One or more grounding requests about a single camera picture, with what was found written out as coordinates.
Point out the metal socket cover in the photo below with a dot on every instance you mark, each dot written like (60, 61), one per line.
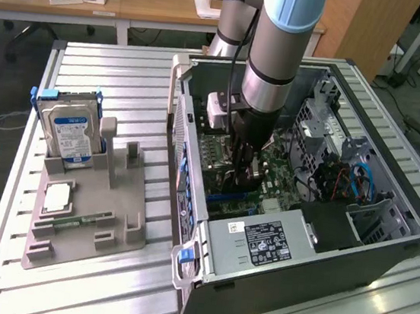
(269, 142)

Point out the silver chipset heat sink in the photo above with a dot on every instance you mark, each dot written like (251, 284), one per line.
(273, 206)

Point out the wooden desk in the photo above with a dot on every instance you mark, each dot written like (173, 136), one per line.
(155, 8)

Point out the white paper stack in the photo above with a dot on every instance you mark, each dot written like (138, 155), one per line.
(205, 5)

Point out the hard disk blue caddy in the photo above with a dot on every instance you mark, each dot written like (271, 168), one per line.
(69, 132)

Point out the grey power supply unit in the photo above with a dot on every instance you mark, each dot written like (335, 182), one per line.
(230, 243)

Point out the wooden cabinet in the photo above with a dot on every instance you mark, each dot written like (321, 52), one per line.
(363, 30)

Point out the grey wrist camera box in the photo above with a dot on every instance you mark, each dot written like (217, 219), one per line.
(217, 112)

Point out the green RAM stick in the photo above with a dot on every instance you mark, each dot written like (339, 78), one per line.
(75, 220)

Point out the blue expansion slot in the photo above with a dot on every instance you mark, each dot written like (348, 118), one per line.
(224, 198)

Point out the grey parts rack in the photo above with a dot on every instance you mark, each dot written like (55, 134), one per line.
(81, 240)

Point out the black graphics card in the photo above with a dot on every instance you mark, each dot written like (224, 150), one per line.
(249, 181)

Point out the green motherboard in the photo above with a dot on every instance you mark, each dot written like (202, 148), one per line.
(279, 188)

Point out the silver CPU chip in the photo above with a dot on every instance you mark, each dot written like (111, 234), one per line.
(57, 197)

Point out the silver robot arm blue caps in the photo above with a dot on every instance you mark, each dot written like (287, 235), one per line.
(272, 57)

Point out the blue case latch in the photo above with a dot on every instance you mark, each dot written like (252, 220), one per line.
(185, 256)

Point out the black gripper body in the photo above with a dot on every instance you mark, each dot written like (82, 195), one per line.
(255, 128)

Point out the black open PC case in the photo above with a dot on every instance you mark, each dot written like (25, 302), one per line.
(294, 282)

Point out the metal disk bay cage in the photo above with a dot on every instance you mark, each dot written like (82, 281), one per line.
(315, 139)

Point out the CPU socket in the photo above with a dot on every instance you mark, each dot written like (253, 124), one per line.
(224, 153)

